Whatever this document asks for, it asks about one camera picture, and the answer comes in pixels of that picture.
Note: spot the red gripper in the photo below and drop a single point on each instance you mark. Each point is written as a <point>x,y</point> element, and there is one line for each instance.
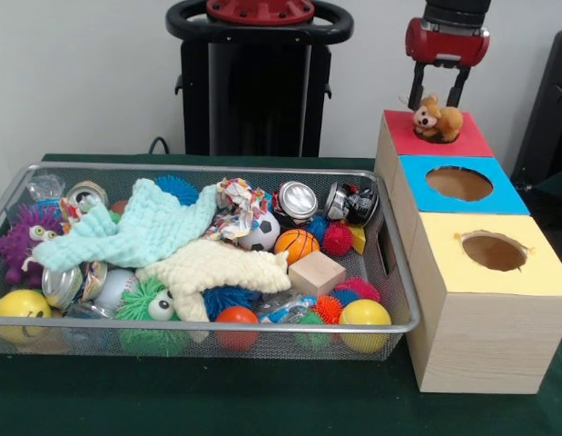
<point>448,43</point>

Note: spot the brown plush dog toy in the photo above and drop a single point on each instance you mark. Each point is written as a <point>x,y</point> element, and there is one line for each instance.
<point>444,120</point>

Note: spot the black red crushed soda can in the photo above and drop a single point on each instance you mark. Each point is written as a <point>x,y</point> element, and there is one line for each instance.
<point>357,204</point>

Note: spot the colourful paper wad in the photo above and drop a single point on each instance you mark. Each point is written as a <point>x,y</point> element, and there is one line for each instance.
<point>235,204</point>

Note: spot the cream waffle cloth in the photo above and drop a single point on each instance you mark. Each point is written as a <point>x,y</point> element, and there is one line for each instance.
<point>217,268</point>

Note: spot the mint green cloth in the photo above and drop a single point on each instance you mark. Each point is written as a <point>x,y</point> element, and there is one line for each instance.
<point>144,227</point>

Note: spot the wooden box with three holes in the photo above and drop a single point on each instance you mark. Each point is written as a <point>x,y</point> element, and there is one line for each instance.
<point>489,336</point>

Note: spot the black upright panel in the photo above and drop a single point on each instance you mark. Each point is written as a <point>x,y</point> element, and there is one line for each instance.
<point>548,113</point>

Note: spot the small orange basketball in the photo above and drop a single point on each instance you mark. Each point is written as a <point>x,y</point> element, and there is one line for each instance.
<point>296,245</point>

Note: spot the wooden cube block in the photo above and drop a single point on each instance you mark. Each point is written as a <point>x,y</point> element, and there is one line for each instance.
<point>317,274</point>

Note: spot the small soccer ball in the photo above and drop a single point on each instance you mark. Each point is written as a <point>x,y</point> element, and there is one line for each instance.
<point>262,229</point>

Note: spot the plain yellow ball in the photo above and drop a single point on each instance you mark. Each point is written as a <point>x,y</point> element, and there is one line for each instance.
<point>364,313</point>

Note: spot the green furry toy with eyes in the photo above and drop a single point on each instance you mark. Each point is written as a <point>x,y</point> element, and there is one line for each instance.
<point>140,297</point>

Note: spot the dark green table cloth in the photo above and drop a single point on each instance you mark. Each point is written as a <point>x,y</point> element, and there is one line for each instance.
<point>217,399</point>

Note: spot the purple spiky monster toy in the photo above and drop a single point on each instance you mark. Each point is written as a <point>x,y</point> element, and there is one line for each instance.
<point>12,245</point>

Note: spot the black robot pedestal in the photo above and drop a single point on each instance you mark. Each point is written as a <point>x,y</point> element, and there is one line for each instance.
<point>258,91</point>

